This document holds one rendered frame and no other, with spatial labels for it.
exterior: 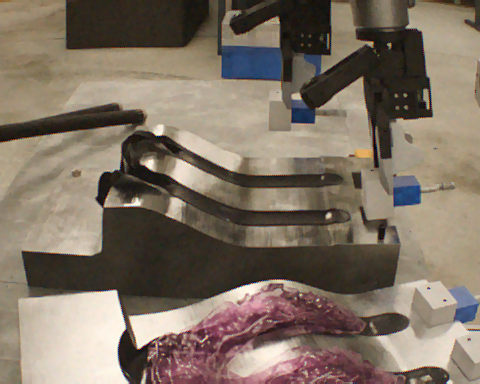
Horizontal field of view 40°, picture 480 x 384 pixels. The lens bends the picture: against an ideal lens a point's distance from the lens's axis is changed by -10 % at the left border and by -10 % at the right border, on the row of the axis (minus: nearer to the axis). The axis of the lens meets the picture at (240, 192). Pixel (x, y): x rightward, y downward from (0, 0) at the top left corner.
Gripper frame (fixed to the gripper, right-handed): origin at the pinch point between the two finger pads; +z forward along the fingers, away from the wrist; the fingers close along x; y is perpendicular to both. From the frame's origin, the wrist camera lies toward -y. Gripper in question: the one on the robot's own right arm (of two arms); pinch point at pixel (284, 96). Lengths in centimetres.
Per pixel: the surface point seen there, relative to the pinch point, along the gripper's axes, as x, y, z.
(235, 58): 296, -19, 82
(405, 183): -30.1, 15.3, 0.5
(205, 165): -17.7, -11.6, 4.6
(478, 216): 133, 90, 95
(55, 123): 3.9, -41.3, 6.7
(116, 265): -36.2, -21.9, 10.2
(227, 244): -36.2, -7.5, 6.4
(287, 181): -17.7, 0.2, 6.9
